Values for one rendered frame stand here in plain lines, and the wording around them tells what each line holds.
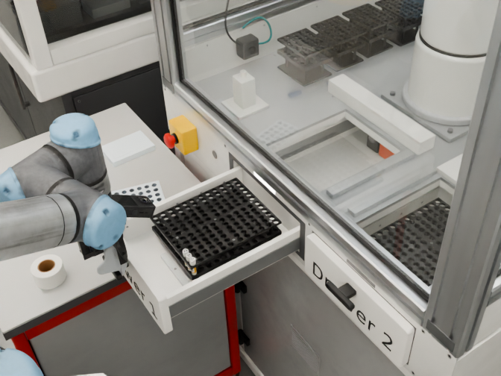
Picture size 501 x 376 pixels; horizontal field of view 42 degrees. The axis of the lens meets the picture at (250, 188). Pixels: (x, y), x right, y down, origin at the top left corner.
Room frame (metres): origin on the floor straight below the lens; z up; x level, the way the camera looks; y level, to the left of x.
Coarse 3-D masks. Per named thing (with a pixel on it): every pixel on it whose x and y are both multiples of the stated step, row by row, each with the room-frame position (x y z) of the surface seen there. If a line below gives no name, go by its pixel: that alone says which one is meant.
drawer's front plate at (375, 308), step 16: (320, 240) 0.89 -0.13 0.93; (320, 256) 0.87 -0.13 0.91; (336, 256) 0.85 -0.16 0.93; (320, 272) 0.86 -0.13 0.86; (336, 272) 0.82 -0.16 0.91; (352, 272) 0.80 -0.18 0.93; (368, 288) 0.76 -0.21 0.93; (368, 304) 0.75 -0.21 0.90; (384, 304) 0.73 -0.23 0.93; (368, 320) 0.74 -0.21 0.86; (384, 320) 0.71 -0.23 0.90; (400, 320) 0.69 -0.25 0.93; (384, 336) 0.70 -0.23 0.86; (400, 336) 0.67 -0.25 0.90; (400, 352) 0.67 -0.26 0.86
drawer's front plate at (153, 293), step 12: (132, 252) 0.88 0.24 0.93; (132, 264) 0.85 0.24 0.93; (132, 276) 0.87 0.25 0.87; (144, 276) 0.82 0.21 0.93; (144, 288) 0.82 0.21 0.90; (156, 288) 0.79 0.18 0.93; (144, 300) 0.83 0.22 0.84; (156, 300) 0.77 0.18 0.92; (156, 312) 0.78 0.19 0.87; (168, 312) 0.77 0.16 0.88; (168, 324) 0.76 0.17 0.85
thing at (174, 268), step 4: (160, 256) 0.94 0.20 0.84; (164, 256) 0.94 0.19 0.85; (168, 256) 0.94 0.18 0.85; (164, 260) 0.93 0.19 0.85; (168, 260) 0.93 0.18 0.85; (172, 260) 0.93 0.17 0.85; (168, 264) 0.92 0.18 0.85; (172, 264) 0.92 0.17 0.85; (168, 268) 0.91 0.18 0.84; (172, 268) 0.91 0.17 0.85; (176, 268) 0.90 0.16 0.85; (172, 272) 0.90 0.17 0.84; (176, 272) 0.89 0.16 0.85; (180, 272) 0.89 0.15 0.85; (176, 276) 0.89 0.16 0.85; (180, 276) 0.88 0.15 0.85; (184, 276) 0.88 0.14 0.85; (180, 280) 0.87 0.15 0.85; (184, 280) 0.87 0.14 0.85; (184, 284) 0.86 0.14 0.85
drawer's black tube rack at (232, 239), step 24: (216, 192) 1.08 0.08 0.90; (240, 192) 1.07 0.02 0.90; (168, 216) 1.01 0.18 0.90; (192, 216) 1.03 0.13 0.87; (216, 216) 1.00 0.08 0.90; (240, 216) 1.03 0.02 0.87; (264, 216) 0.99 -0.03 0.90; (192, 240) 0.96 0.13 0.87; (216, 240) 0.96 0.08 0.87; (240, 240) 0.95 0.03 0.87; (264, 240) 0.95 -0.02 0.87; (216, 264) 0.89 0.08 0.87
